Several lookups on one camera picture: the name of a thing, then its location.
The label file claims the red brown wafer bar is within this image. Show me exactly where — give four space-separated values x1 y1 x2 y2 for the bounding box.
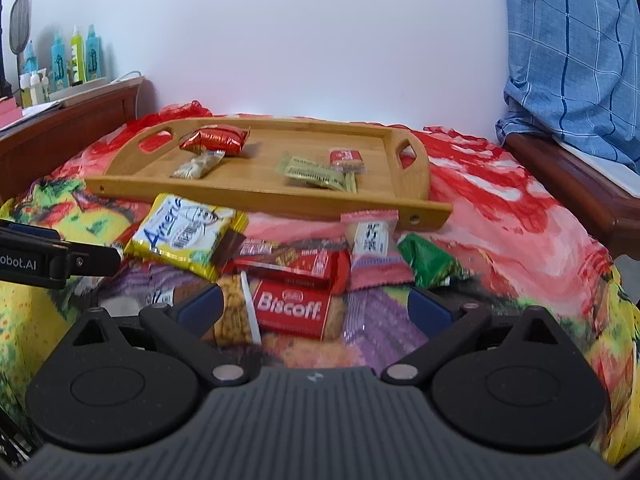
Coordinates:
226 238 350 295

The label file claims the white nougat candy packet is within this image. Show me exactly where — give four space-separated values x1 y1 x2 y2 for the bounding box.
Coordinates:
170 151 226 180

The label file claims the red floral table cloth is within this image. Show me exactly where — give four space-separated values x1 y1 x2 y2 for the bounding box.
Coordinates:
1 101 639 465

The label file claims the long red Biscoff biscuit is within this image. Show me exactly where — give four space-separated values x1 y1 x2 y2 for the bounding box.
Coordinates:
240 272 346 340

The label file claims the small white bottle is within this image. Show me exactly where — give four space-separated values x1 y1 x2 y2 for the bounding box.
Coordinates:
29 72 47 106

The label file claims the wooden side cabinet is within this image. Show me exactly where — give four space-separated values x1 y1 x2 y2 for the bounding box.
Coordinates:
1 76 144 200

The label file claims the small red Biscoff packet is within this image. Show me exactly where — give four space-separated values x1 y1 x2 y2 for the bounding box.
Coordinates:
329 148 366 174

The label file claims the blue plaid shirt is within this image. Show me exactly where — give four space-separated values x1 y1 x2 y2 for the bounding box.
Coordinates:
496 0 639 170

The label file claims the yellow white Americana cracker packet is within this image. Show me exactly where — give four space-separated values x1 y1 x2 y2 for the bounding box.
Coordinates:
125 193 248 282

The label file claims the teal bottle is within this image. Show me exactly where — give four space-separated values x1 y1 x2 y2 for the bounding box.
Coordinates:
85 24 103 81
50 30 68 91

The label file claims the red gold nut packet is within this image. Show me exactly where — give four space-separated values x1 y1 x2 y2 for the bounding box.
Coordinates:
179 125 250 156

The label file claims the bamboo serving tray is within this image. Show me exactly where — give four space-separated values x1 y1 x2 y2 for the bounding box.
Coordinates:
86 116 452 231

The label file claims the pink white candy packet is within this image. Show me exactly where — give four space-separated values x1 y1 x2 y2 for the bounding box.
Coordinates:
341 209 413 292

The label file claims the yellow green bottle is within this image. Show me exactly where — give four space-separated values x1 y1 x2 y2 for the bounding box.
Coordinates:
70 25 86 86

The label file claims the purple snack packet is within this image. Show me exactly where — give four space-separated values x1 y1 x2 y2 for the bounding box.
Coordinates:
342 287 427 372

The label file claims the brown black white chocolate bar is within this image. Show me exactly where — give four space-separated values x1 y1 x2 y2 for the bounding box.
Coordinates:
213 229 262 347

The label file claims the gold green tea sachet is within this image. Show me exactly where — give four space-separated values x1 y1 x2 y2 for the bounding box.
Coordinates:
276 153 358 194

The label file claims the green candy packet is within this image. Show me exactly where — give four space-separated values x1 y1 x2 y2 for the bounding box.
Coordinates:
398 233 471 289

